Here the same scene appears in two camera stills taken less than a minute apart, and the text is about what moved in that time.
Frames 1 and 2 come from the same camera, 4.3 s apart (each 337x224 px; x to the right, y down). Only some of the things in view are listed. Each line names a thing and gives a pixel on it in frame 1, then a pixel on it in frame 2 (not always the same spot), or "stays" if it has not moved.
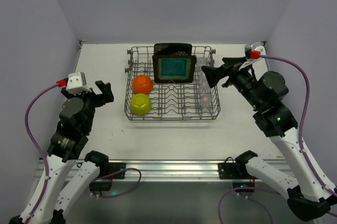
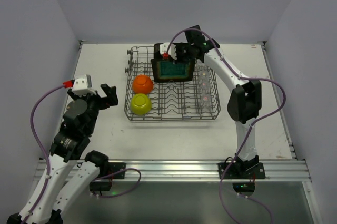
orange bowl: [142, 84] stays
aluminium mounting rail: [182, 171] stays
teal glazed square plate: [174, 69] stays
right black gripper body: [231, 69] -> [182, 52]
